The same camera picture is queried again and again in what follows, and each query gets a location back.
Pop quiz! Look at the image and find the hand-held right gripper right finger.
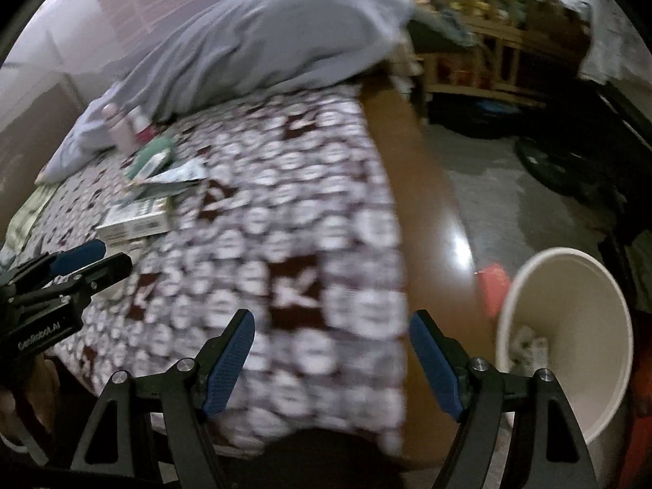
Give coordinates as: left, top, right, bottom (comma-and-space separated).
408, 308, 602, 489

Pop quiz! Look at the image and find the blue-grey quilt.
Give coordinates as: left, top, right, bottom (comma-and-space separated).
43, 0, 416, 184

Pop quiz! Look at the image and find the plaid cloth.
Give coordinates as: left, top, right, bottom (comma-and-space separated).
2, 183, 57, 260

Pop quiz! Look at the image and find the small white pink bottle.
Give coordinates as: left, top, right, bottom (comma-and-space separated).
127, 107, 156, 143

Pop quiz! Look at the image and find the wooden crib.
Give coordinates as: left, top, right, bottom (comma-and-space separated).
407, 0, 597, 108

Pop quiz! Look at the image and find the black plastic bag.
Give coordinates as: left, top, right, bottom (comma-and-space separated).
433, 102, 515, 138

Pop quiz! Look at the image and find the white orange snack packet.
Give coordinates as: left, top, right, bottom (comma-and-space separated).
145, 160, 207, 187

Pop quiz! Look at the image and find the dark green pillow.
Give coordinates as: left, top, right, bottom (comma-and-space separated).
410, 18, 459, 54

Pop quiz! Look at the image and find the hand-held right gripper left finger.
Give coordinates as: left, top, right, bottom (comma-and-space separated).
68, 308, 256, 489

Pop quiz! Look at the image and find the pink water bottle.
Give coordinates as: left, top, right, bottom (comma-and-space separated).
102, 104, 133, 151

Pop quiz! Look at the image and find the long blue white box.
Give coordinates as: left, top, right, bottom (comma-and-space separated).
125, 150, 174, 181

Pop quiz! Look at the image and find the white plastic bag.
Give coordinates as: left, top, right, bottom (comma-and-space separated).
578, 0, 632, 85

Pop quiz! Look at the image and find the beige plastic bin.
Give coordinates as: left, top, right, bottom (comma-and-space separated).
495, 247, 635, 444

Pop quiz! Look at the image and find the green fabric pouch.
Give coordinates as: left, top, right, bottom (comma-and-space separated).
137, 135, 174, 164

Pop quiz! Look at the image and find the brown headboard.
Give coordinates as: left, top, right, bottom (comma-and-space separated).
0, 61, 85, 235

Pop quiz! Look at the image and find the green white carton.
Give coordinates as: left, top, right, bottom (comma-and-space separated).
94, 198, 171, 242

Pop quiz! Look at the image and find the wooden bed frame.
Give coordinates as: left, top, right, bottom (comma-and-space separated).
357, 68, 505, 469

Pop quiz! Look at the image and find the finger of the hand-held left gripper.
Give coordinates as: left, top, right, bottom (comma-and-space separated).
0, 238, 108, 291
15, 252, 133, 309

